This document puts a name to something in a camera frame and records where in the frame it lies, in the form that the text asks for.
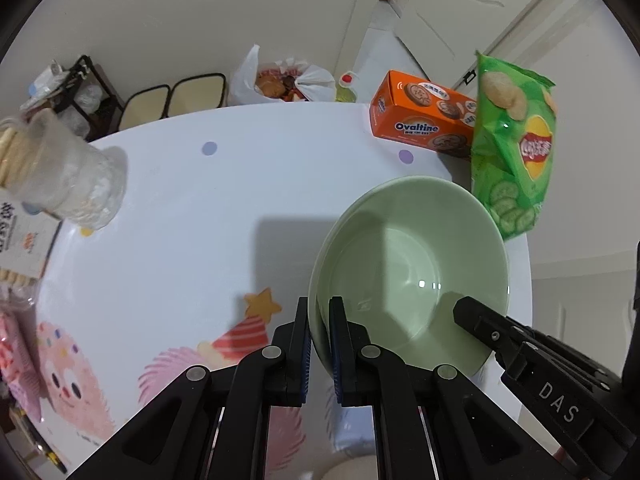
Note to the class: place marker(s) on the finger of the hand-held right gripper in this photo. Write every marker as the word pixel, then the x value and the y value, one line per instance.
pixel 485 327

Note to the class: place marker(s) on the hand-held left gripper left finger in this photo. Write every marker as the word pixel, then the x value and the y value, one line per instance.
pixel 304 355

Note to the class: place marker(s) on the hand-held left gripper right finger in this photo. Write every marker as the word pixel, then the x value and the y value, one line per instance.
pixel 334 360

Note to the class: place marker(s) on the light green ceramic bowl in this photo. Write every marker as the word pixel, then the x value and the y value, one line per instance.
pixel 410 260

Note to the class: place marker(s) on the green potato chips bag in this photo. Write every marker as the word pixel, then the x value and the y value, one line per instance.
pixel 510 170

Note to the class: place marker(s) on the printed cartoon tablecloth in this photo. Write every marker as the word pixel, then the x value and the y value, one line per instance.
pixel 200 220

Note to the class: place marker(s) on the orange biscuit box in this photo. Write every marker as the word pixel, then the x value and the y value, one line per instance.
pixel 415 110

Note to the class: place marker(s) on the small yellow bottle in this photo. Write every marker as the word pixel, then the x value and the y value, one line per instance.
pixel 346 91

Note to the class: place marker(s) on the white plastic bag with food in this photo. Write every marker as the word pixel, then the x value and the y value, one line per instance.
pixel 245 85

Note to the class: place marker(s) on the black framed stool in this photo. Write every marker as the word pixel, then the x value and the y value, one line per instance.
pixel 195 92
pixel 145 107

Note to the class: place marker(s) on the clear glass cup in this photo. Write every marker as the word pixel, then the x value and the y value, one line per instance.
pixel 80 180

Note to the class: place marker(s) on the pink marshmallow bag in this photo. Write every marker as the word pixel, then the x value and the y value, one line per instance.
pixel 15 360

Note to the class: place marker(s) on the round biscuits package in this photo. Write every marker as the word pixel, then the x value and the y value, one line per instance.
pixel 20 240

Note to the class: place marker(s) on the black storage rack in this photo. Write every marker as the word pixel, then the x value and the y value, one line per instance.
pixel 95 100

